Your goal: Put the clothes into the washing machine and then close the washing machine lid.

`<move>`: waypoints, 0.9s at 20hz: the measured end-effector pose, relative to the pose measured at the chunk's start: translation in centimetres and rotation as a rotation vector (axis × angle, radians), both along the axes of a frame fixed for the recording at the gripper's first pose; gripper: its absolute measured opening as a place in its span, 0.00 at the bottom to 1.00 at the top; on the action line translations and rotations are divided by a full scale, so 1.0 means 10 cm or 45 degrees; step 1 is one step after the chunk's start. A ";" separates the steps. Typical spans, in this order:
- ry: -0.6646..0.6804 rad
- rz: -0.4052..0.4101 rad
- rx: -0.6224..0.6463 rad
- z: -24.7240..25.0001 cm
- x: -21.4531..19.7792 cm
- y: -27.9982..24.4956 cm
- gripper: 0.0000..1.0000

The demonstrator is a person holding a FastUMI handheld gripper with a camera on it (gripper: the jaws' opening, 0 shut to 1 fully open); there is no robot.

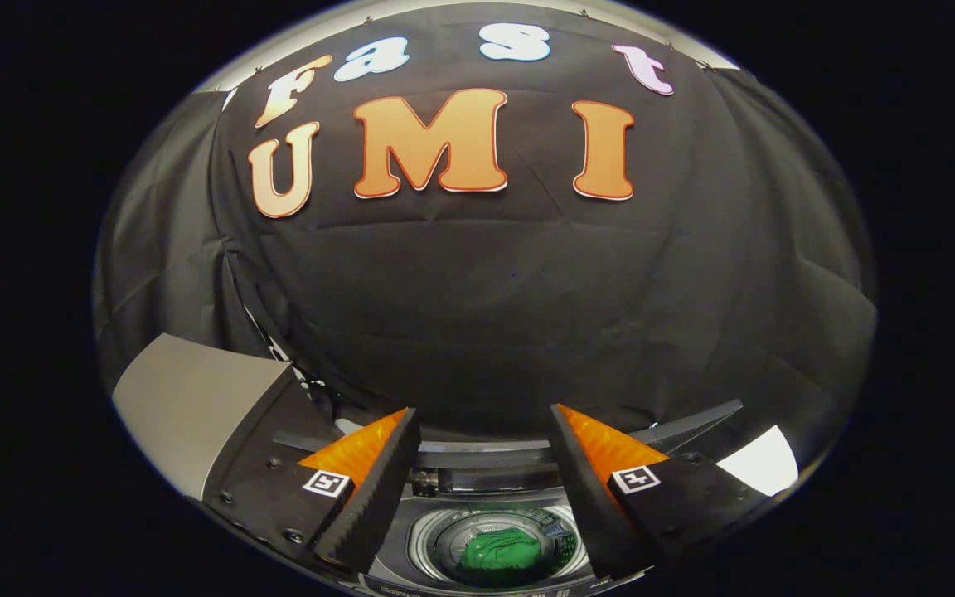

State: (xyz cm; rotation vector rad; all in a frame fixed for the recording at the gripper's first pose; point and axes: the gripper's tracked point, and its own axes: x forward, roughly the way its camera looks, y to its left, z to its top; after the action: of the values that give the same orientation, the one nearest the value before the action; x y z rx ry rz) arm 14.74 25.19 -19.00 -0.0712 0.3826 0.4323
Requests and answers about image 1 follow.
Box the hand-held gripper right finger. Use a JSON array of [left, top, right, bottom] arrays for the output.
[[548, 403, 770, 582]]

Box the grey table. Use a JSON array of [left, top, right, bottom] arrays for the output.
[[112, 332, 297, 502]]

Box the grey washing machine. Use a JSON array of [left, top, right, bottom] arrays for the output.
[[270, 398, 745, 597]]

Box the dark glass washing machine lid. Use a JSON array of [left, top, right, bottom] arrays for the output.
[[274, 399, 745, 500]]

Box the green polo shirt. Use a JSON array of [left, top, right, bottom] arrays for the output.
[[456, 527, 545, 574]]

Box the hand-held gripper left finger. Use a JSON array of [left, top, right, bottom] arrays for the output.
[[201, 405, 423, 575]]

